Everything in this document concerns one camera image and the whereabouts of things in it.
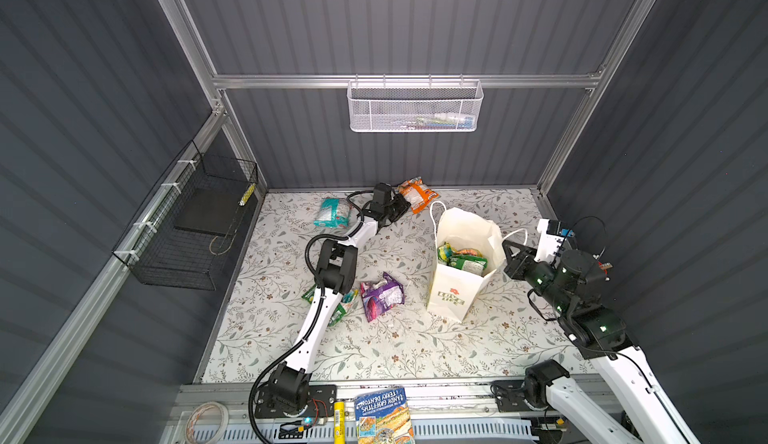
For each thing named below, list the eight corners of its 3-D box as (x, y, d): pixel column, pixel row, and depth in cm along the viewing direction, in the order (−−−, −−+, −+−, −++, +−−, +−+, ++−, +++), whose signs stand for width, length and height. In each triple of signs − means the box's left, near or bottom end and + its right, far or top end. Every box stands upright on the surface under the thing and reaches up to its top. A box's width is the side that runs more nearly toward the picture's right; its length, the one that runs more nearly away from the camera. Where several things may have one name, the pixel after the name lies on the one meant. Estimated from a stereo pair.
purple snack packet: (368, 322, 88) (367, 315, 84) (354, 293, 94) (353, 285, 90) (407, 302, 92) (408, 294, 88) (392, 276, 98) (392, 267, 94)
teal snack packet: (316, 227, 112) (314, 220, 108) (320, 206, 118) (318, 198, 115) (349, 227, 111) (347, 219, 108) (351, 206, 118) (350, 198, 115)
